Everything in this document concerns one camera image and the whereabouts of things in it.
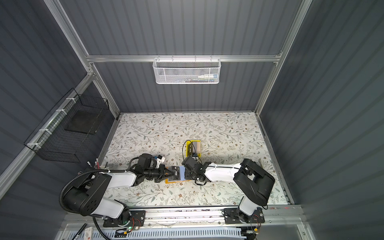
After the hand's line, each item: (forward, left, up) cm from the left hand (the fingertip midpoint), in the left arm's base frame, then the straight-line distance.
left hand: (174, 174), depth 85 cm
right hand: (+1, -8, -3) cm, 9 cm away
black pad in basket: (+21, +45, +25) cm, 55 cm away
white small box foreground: (-25, +40, -3) cm, 47 cm away
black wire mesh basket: (+7, +52, +29) cm, 60 cm away
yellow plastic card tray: (+18, -9, -1) cm, 20 cm away
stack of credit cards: (+17, -14, +1) cm, 22 cm away
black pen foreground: (-24, +45, -4) cm, 51 cm away
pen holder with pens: (+4, +41, +9) cm, 42 cm away
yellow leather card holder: (+1, -2, -2) cm, 3 cm away
